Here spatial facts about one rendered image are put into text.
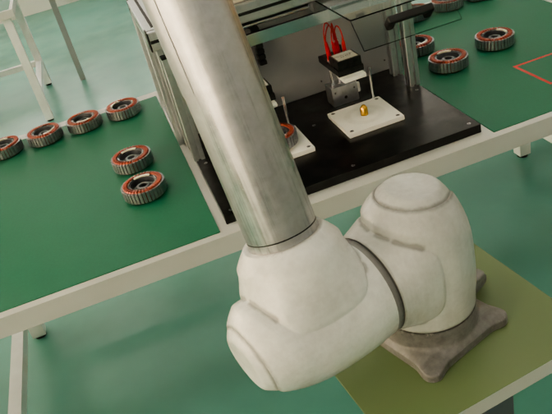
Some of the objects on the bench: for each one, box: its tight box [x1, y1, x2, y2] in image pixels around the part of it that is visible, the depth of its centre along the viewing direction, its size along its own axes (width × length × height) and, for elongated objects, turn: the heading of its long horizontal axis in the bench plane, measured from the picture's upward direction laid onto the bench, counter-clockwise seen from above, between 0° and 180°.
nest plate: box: [328, 96, 405, 139], centre depth 173 cm, size 15×15×1 cm
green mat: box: [0, 96, 220, 313], centre depth 182 cm, size 94×61×1 cm, turn 37°
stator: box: [121, 171, 168, 205], centre depth 168 cm, size 11×11×4 cm
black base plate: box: [188, 69, 481, 224], centre depth 173 cm, size 47×64×2 cm
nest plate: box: [290, 125, 315, 159], centre depth 169 cm, size 15×15×1 cm
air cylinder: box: [324, 80, 360, 108], centre depth 184 cm, size 5×8×6 cm
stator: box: [111, 145, 154, 175], centre depth 183 cm, size 11×11×4 cm
